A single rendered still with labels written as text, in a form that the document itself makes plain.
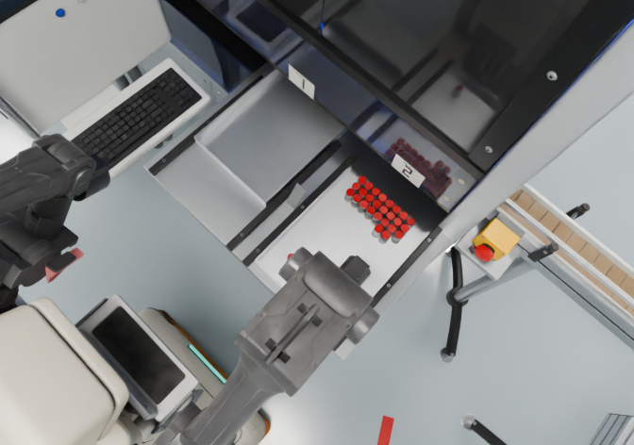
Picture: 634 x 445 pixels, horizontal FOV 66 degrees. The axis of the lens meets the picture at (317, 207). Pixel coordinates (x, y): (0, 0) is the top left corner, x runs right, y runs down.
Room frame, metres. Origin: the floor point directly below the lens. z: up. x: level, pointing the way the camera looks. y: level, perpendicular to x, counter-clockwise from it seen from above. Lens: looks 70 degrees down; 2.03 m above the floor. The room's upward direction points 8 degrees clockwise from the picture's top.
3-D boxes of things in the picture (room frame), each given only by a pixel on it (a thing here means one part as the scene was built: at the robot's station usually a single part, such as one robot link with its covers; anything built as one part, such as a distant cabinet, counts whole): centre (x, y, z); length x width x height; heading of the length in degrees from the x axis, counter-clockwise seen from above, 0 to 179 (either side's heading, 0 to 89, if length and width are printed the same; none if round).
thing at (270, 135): (0.61, 0.13, 0.90); 0.34 x 0.26 x 0.04; 145
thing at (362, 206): (0.41, -0.14, 0.90); 0.18 x 0.02 x 0.05; 55
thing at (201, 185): (0.45, 0.04, 0.87); 0.70 x 0.48 x 0.02; 55
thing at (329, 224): (0.32, -0.08, 0.90); 0.34 x 0.26 x 0.04; 145
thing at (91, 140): (0.60, 0.55, 0.82); 0.40 x 0.14 x 0.02; 143
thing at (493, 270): (0.39, -0.45, 0.87); 0.14 x 0.13 x 0.02; 145
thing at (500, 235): (0.36, -0.42, 0.99); 0.08 x 0.07 x 0.07; 145
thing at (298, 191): (0.38, 0.08, 0.91); 0.14 x 0.03 x 0.06; 145
